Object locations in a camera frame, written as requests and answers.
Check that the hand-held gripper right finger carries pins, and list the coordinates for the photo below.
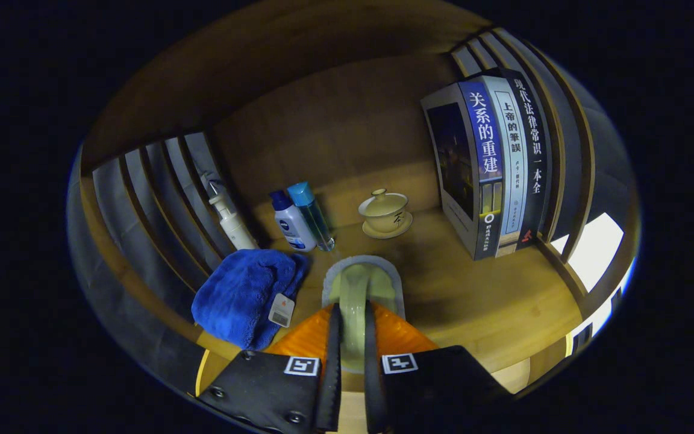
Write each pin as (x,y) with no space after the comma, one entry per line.
(373,386)

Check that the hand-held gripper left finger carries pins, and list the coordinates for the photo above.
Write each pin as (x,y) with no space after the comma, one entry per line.
(331,374)

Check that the wooden countertop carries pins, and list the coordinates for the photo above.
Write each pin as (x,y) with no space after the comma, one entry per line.
(473,301)

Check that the wooden cabinet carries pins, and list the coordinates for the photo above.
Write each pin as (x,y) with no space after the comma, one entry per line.
(335,120)

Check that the blue towel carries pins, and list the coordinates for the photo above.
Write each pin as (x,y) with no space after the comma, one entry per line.
(238,295)

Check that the white bottle with blue cap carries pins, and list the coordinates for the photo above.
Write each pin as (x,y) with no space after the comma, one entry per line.
(296,229)

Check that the clear teal bottle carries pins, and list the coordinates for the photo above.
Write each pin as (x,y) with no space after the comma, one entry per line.
(317,217)

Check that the beige lidded teacup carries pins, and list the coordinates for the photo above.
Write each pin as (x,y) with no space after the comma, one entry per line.
(383,214)

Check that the white pump bottle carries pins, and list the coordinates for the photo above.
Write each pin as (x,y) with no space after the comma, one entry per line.
(235,229)

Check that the book with blue spine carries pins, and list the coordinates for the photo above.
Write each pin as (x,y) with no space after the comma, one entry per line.
(485,150)

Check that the book with pale spine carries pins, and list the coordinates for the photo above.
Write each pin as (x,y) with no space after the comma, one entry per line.
(512,157)

